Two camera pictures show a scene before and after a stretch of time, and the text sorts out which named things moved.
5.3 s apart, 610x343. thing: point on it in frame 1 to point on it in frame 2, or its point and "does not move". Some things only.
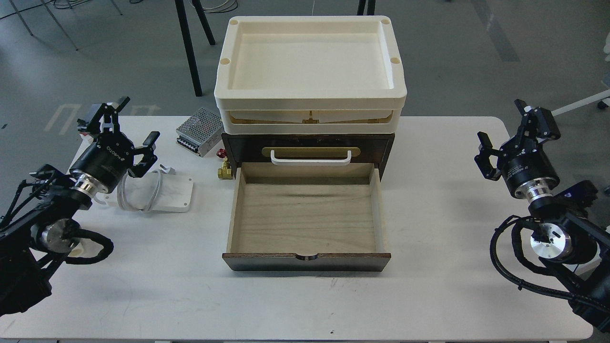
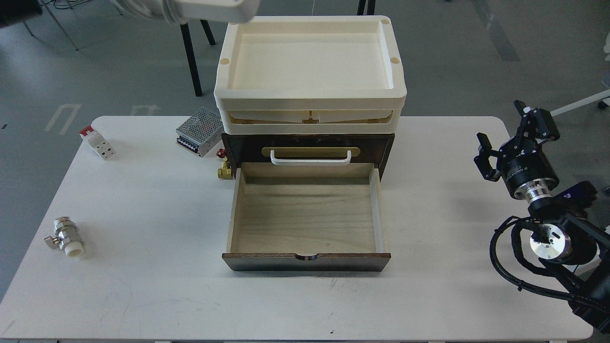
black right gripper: [523, 165] does not move
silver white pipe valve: [85, 248] to [66, 237]
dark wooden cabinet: [365, 148] does not move
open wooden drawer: [307, 216] does not move
